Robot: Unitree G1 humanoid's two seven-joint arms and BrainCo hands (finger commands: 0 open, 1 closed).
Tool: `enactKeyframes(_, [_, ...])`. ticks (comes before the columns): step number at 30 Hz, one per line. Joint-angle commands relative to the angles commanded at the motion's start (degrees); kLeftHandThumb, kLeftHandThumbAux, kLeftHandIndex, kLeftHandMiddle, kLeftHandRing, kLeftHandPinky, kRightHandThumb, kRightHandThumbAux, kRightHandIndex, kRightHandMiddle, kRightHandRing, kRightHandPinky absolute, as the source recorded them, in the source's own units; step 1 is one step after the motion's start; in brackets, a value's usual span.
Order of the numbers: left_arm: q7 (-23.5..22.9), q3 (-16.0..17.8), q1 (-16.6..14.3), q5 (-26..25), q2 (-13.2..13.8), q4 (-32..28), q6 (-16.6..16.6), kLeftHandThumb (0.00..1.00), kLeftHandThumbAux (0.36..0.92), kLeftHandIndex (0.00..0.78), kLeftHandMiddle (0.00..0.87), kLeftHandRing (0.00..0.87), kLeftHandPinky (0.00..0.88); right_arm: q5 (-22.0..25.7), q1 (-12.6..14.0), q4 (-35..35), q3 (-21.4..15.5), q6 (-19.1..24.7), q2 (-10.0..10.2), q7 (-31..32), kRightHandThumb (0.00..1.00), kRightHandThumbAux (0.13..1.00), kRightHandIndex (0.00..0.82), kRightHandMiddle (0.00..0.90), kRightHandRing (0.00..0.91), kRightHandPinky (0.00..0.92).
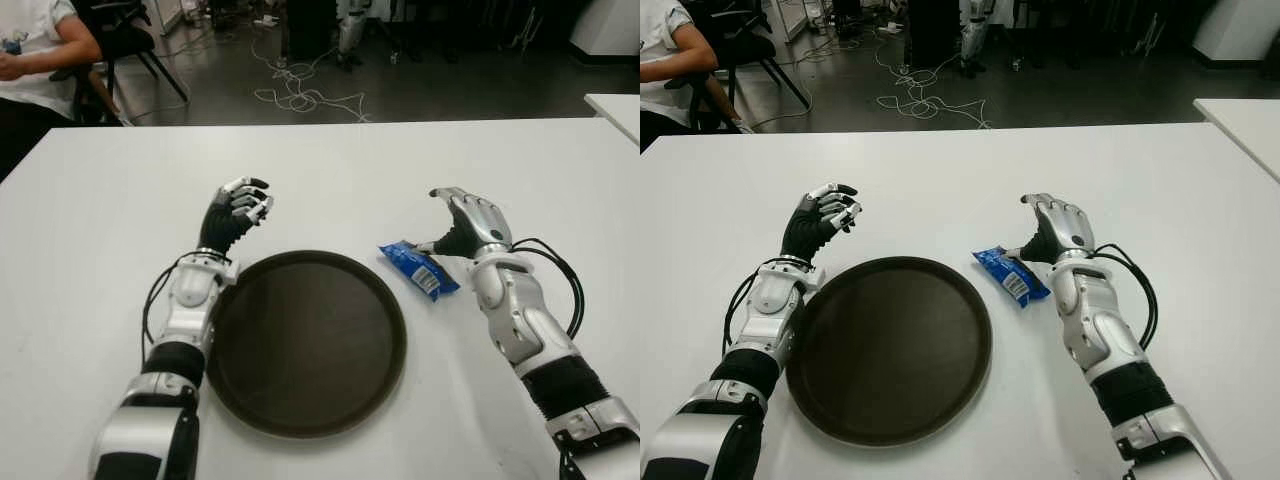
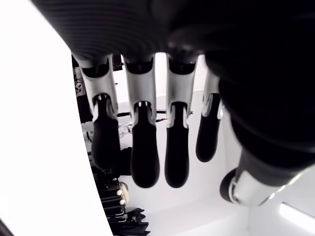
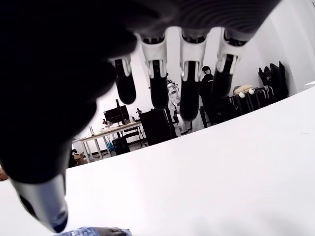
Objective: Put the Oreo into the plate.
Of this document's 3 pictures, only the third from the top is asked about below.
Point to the black computer monitor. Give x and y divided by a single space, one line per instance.
115 115

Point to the cream plush toy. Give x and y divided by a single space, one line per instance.
243 89

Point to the blue plastic bag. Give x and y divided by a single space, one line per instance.
110 146

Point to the black bags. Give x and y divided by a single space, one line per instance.
275 78

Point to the cardboard box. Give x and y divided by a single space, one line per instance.
79 157

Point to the black chairs row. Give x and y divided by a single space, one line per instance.
251 100

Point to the black computer tower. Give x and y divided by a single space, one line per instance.
121 146

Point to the black cabinet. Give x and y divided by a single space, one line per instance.
155 127

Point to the blue Oreo packet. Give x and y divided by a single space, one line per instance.
98 232

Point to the black-clothed figure with helmet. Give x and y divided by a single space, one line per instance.
206 81

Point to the white humanoid robot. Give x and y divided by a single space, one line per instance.
173 96

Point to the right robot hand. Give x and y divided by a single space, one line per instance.
49 73

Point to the white office desk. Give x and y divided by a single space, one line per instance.
108 131

